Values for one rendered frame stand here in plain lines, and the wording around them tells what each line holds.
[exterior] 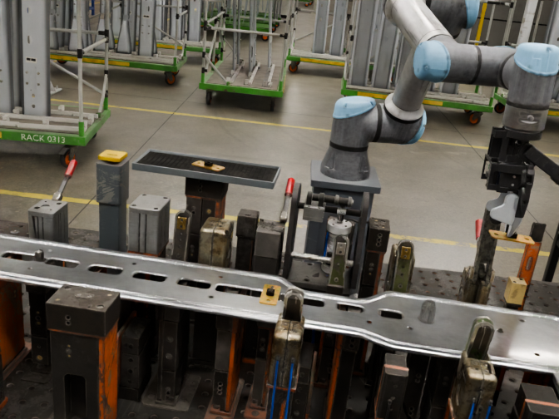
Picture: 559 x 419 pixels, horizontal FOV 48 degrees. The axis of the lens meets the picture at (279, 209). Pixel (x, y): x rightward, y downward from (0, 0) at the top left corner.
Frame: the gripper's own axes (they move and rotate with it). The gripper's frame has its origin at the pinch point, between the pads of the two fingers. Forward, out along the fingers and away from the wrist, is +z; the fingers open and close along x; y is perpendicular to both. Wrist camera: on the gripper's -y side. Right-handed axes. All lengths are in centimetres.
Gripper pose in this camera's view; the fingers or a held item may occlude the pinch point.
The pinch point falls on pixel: (512, 229)
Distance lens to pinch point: 131.4
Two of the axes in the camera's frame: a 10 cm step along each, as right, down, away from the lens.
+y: -9.9, -1.1, 1.0
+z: -0.6, 9.3, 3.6
